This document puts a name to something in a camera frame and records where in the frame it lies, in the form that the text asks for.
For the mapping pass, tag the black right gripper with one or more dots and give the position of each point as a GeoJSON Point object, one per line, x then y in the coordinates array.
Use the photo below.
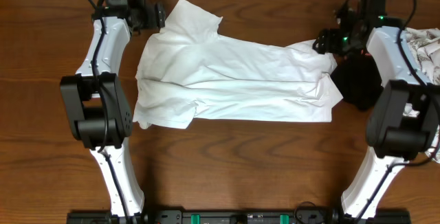
{"type": "Point", "coordinates": [327, 38]}

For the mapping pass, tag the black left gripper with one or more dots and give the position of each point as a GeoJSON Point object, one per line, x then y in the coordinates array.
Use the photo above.
{"type": "Point", "coordinates": [153, 14]}

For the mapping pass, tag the white t-shirt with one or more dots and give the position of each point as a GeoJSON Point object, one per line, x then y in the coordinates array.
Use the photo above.
{"type": "Point", "coordinates": [188, 70]}

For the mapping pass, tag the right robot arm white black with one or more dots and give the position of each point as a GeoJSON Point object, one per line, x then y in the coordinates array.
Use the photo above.
{"type": "Point", "coordinates": [404, 119]}

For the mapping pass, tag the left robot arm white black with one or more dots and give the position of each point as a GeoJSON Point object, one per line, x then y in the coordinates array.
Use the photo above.
{"type": "Point", "coordinates": [98, 111]}

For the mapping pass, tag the black garment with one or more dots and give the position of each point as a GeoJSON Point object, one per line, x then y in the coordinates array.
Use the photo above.
{"type": "Point", "coordinates": [358, 80]}

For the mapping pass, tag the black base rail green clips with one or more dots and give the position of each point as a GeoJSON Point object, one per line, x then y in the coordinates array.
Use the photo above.
{"type": "Point", "coordinates": [307, 214]}

